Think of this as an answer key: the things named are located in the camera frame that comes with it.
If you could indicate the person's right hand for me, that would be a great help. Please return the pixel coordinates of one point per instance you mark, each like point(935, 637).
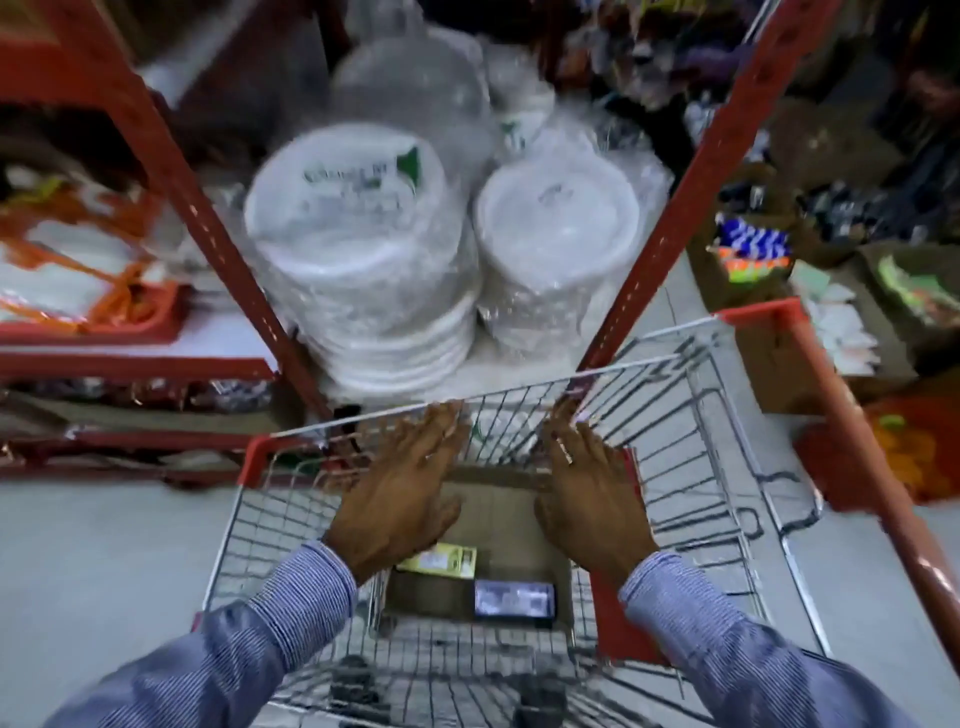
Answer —
point(592, 502)

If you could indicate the person's left hand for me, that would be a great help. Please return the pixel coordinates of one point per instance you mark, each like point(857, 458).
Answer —
point(394, 499)

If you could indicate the person's left thumb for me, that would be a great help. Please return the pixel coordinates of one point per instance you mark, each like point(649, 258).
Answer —
point(448, 510)

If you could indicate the person's right thumb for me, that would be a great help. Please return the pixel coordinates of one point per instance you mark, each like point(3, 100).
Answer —
point(546, 501)

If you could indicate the person's right forearm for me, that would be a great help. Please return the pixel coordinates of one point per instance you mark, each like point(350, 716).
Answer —
point(720, 645)

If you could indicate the person's left forearm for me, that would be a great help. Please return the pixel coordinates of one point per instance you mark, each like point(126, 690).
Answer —
point(247, 645)

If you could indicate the yellow labelled packet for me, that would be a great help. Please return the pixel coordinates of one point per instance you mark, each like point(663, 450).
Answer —
point(441, 560)

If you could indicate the brown cardboard box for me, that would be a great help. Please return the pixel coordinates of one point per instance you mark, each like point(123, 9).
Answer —
point(499, 525)

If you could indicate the black smartphone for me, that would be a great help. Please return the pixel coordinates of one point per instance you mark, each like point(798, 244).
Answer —
point(514, 601)

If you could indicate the small wrapped white plate stack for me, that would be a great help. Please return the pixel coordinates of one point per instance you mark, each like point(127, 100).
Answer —
point(555, 240)

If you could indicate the large wrapped white plate stack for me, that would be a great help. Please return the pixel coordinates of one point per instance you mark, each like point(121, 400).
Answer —
point(352, 255)

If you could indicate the red metal shelf rack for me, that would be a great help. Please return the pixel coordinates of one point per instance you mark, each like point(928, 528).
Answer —
point(862, 450)
point(172, 172)

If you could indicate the cardboard box of striped items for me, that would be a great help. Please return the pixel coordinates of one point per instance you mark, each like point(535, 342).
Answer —
point(750, 247)

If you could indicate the cardboard box of white items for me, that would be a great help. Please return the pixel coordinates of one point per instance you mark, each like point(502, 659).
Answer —
point(832, 337)

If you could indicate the row of dark shiny packets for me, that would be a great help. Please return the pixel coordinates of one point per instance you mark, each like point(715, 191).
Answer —
point(135, 394)

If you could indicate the orange plastic bag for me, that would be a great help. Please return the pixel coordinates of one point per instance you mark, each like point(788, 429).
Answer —
point(904, 454)

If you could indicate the wrapped white bowl stack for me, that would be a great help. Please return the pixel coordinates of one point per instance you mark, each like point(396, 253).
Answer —
point(519, 101)

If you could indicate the cardboard box of green packets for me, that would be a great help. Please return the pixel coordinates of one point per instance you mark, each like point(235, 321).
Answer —
point(915, 289)

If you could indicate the wrapped clear plastic plate stack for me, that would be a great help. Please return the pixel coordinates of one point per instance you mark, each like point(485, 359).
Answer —
point(412, 82)

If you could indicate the pile of orange white packets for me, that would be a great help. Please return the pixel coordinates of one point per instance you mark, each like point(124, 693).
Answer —
point(75, 255)

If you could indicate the cluster of hanging colourful goods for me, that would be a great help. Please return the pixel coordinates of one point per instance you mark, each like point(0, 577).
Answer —
point(660, 52)

